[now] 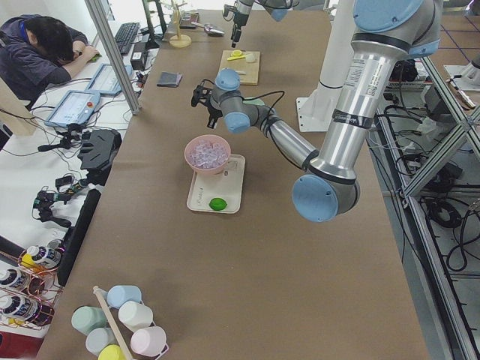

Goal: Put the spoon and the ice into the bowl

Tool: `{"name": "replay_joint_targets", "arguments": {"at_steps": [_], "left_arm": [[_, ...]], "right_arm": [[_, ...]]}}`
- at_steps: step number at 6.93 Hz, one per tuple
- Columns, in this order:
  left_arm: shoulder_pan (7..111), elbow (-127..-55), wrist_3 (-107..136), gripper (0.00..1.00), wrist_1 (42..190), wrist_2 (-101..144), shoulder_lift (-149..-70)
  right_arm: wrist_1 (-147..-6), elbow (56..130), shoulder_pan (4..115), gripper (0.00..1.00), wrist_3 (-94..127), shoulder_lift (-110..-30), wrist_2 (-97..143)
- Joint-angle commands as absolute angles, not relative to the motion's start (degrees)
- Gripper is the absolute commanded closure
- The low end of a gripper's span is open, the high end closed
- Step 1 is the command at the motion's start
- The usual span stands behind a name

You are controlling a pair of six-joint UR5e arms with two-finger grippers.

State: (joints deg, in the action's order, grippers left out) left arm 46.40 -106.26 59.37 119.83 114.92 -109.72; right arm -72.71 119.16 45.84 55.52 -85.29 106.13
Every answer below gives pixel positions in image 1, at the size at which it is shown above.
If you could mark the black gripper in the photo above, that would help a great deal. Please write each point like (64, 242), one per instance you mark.
(238, 19)
(212, 109)

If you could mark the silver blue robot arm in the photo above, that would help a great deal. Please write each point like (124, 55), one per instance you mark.
(386, 32)
(241, 10)

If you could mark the metal ice scoop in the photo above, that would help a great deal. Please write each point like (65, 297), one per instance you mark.
(210, 29)

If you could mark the pink bowl of ice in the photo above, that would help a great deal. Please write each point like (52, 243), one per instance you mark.
(207, 154)

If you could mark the mint green bowl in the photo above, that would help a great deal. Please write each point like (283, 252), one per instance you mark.
(254, 101)

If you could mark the yellow plastic knife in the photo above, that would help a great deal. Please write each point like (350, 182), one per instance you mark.
(233, 58)

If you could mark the wooden cutting board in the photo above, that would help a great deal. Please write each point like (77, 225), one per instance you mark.
(246, 65)

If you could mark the wooden mug tree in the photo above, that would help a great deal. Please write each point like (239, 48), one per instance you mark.
(178, 40)

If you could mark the grey folded cloth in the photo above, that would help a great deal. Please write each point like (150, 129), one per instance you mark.
(170, 80)

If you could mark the cream serving tray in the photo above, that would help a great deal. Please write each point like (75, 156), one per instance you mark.
(227, 185)

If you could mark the green lime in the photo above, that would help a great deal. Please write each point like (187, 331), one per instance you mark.
(218, 204)

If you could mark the black keyboard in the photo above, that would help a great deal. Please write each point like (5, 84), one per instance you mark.
(125, 36)

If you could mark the far teach pendant tablet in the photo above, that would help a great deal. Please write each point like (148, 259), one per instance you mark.
(104, 81)

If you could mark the teach pendant tablet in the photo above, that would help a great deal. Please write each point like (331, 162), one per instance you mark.
(104, 81)
(75, 108)

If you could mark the near teach pendant tablet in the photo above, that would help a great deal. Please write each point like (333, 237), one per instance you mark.
(75, 108)

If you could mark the seated person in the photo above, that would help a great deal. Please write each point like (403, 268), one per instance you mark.
(39, 52)

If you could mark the white cup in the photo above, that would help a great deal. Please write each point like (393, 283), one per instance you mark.
(135, 316)

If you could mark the pink cup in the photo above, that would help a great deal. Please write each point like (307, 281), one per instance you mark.
(150, 341)

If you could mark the mint green cup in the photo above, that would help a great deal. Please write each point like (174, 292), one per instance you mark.
(86, 319)

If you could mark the grey blue cup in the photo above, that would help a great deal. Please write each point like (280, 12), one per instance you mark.
(98, 339)

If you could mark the yellow cup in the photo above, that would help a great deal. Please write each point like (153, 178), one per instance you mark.
(111, 352)

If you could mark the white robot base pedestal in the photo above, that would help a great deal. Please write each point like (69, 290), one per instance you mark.
(315, 112)

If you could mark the aluminium frame post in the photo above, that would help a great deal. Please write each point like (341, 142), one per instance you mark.
(96, 12)

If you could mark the copper wire bottle basket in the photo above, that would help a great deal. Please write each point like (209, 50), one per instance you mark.
(29, 289)

